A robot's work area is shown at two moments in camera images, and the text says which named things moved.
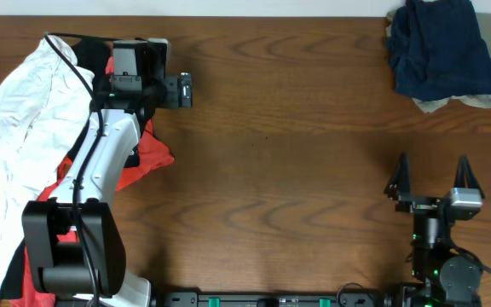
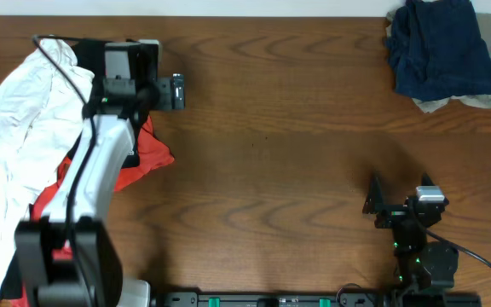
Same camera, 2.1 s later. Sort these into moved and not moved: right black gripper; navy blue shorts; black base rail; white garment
Moved: right black gripper
Not moved: black base rail; white garment; navy blue shorts
